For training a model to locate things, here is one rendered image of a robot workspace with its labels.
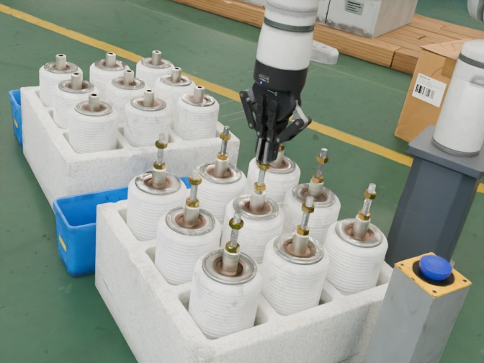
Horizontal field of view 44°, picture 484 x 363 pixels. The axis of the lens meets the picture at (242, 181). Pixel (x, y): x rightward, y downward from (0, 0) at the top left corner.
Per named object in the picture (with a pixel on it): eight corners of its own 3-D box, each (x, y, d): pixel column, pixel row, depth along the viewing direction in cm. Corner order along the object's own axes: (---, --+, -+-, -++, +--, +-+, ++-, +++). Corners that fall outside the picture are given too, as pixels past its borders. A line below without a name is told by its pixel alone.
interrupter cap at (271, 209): (276, 199, 100) (276, 195, 99) (281, 224, 93) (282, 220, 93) (230, 195, 99) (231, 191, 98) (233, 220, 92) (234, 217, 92)
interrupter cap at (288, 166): (247, 164, 109) (248, 160, 109) (269, 152, 115) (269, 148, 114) (281, 179, 106) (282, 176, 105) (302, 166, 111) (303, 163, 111)
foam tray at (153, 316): (266, 243, 132) (279, 171, 123) (387, 366, 104) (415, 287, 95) (93, 284, 112) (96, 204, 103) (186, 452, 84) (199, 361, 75)
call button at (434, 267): (431, 263, 78) (436, 251, 77) (454, 281, 76) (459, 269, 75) (410, 270, 76) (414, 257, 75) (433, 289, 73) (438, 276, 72)
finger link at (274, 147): (269, 129, 88) (264, 159, 90) (284, 136, 86) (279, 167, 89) (276, 127, 89) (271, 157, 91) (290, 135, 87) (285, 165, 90)
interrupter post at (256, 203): (262, 206, 97) (265, 189, 95) (263, 214, 95) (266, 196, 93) (248, 204, 97) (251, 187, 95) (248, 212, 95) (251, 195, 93)
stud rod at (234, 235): (227, 261, 80) (234, 214, 76) (227, 256, 81) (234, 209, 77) (234, 261, 80) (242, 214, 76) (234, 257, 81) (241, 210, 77)
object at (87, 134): (106, 172, 135) (108, 98, 126) (121, 193, 128) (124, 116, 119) (63, 178, 130) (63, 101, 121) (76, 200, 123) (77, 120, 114)
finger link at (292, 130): (297, 117, 83) (271, 134, 87) (303, 129, 82) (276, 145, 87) (310, 114, 84) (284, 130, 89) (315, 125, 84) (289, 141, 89)
